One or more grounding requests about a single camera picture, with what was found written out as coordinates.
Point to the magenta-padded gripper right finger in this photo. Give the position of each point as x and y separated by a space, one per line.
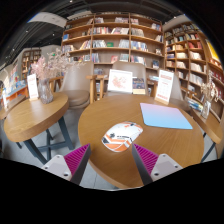
146 159

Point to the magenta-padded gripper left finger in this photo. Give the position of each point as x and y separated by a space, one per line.
77 159

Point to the white orange patterned computer mouse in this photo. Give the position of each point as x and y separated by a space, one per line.
120 136

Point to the blue pink gradient mouse pad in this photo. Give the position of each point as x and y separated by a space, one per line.
165 116

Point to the round wooden side table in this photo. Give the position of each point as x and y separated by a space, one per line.
33 116
210 125

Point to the beige armchair with wooden arms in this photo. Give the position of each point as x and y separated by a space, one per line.
76 80
133 67
177 95

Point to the stack of books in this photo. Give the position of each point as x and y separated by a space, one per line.
195 104

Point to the glass vase with dried flowers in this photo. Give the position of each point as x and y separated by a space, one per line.
206 110
45 93

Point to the dark covered standing book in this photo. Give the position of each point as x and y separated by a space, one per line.
138 85

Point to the white red sign on stand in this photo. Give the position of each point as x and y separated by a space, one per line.
164 86

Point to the white framed picture card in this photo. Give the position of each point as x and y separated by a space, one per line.
120 81

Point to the small white red sign card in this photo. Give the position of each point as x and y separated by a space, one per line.
32 87

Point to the colourful book display rack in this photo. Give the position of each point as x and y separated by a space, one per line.
13 83

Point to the narrow distant wooden bookshelf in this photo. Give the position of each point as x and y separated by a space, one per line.
30 61

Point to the wide wooden bookshelf unit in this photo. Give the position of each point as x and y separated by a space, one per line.
113 40

